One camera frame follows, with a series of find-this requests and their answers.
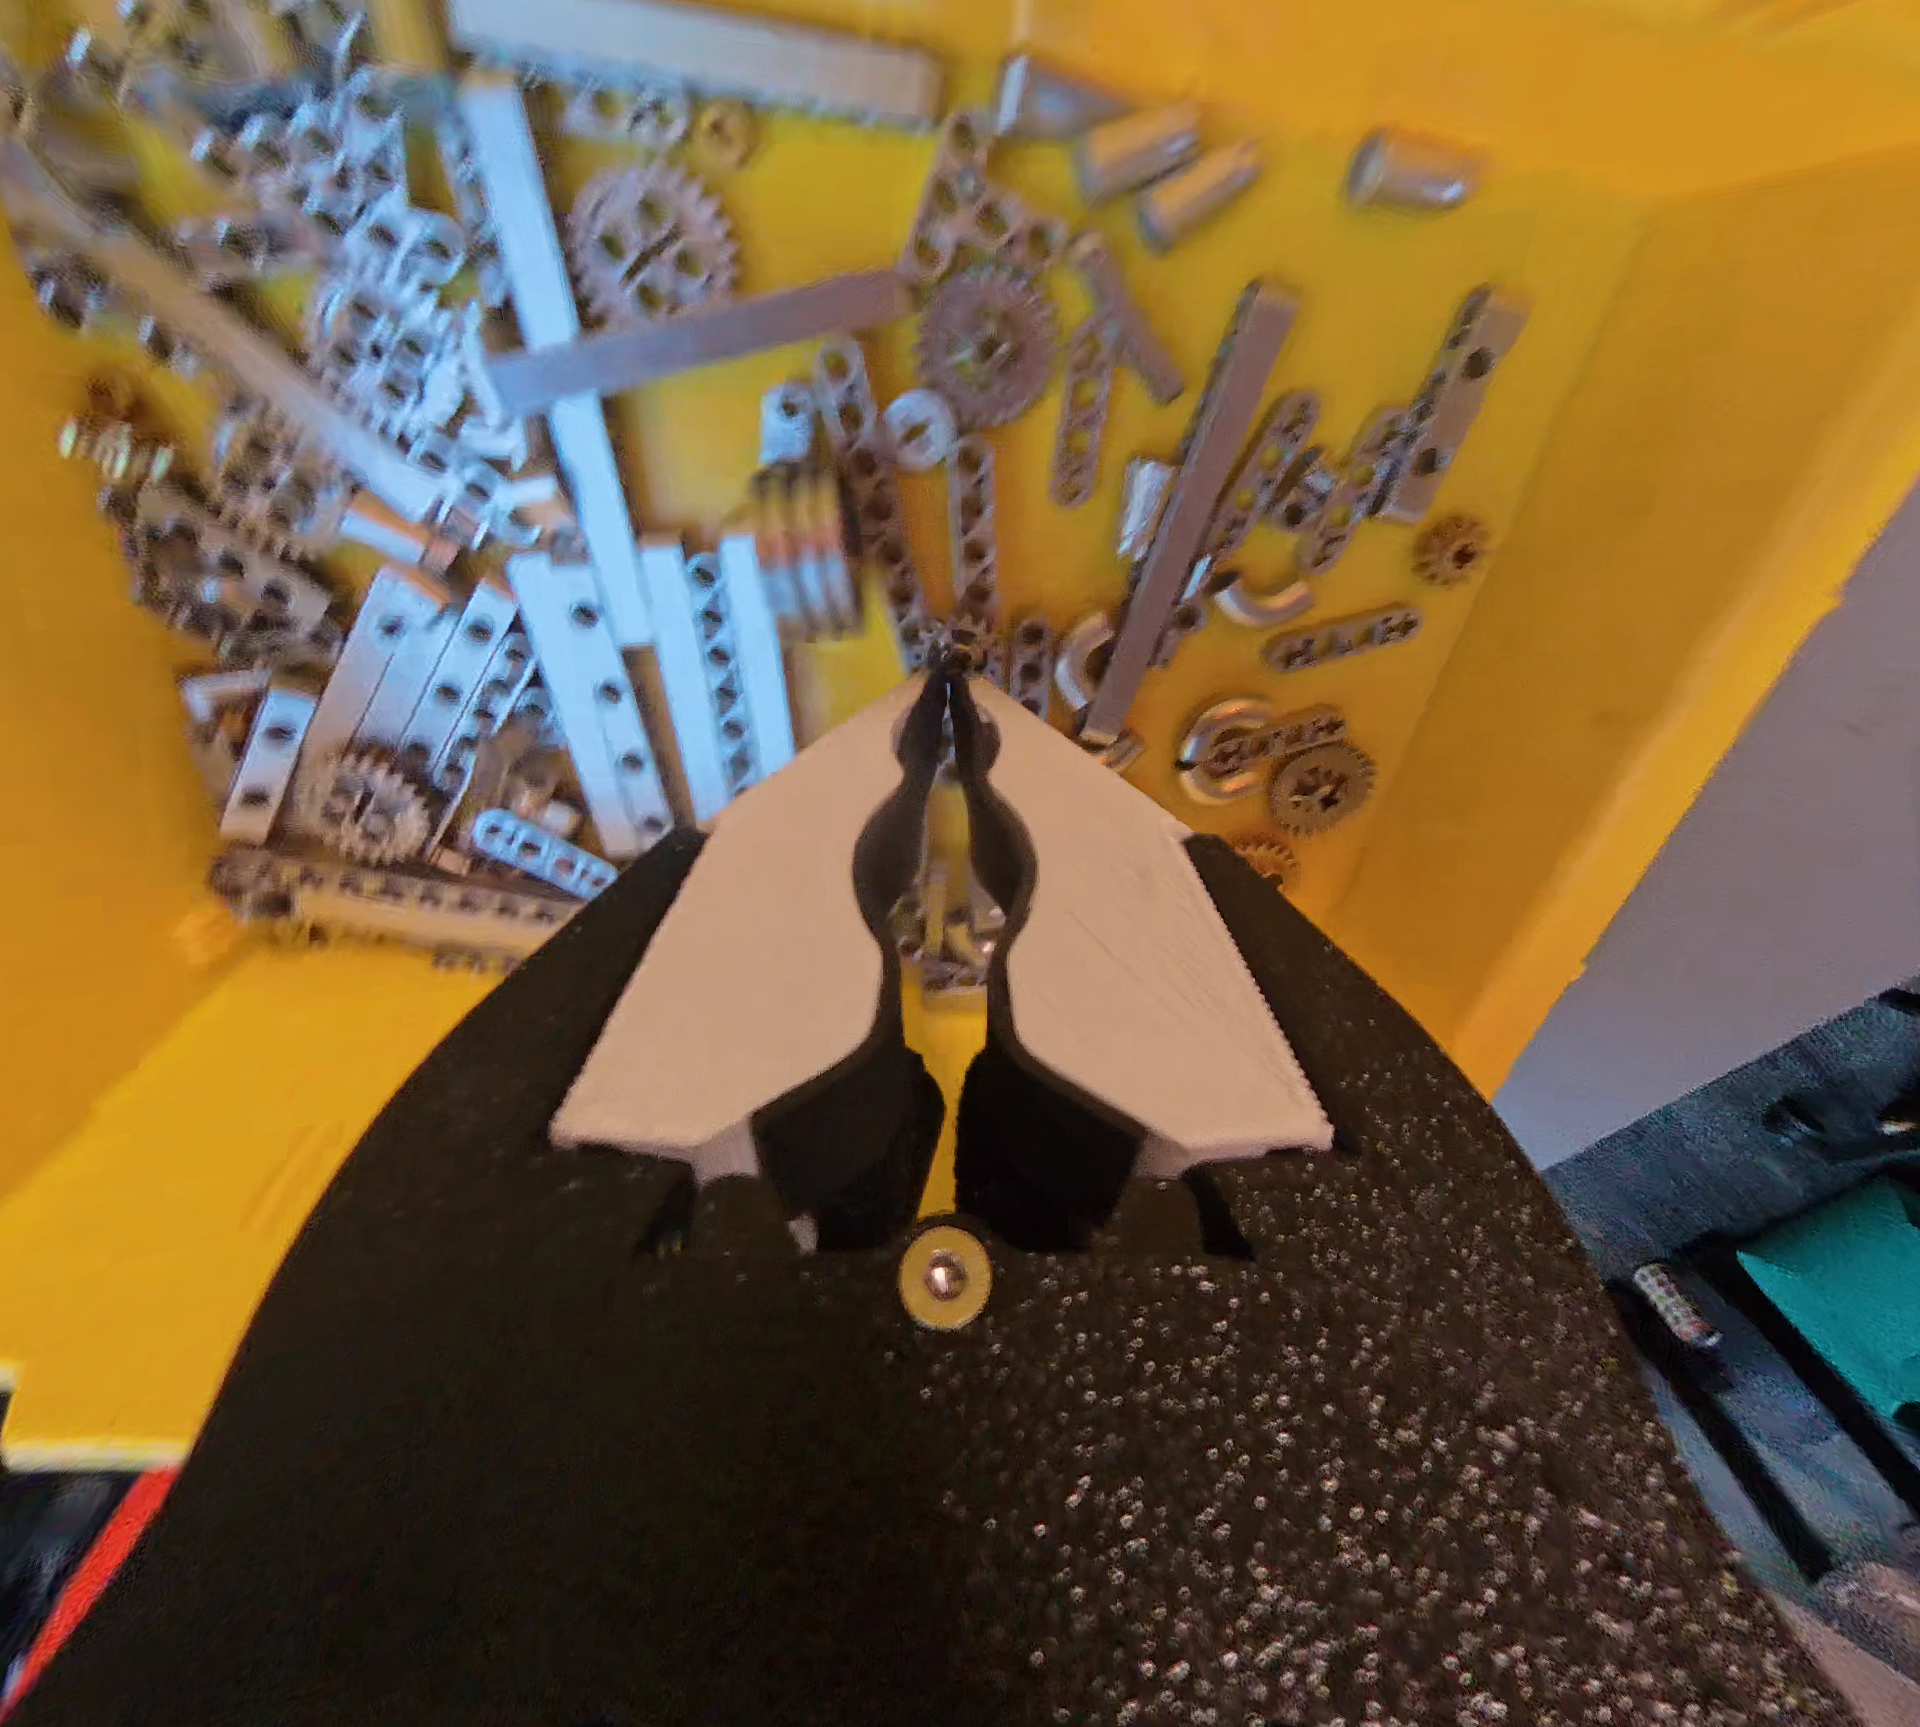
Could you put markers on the pile of grey beams gears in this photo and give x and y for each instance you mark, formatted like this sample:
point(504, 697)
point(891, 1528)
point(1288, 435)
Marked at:
point(585, 648)

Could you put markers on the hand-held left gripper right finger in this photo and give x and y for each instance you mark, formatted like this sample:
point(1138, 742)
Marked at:
point(1172, 992)

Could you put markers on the yellow plastic bin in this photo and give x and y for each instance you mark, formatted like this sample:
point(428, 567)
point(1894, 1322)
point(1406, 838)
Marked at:
point(151, 1157)

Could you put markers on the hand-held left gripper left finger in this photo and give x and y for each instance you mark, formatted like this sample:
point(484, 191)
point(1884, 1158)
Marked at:
point(736, 992)

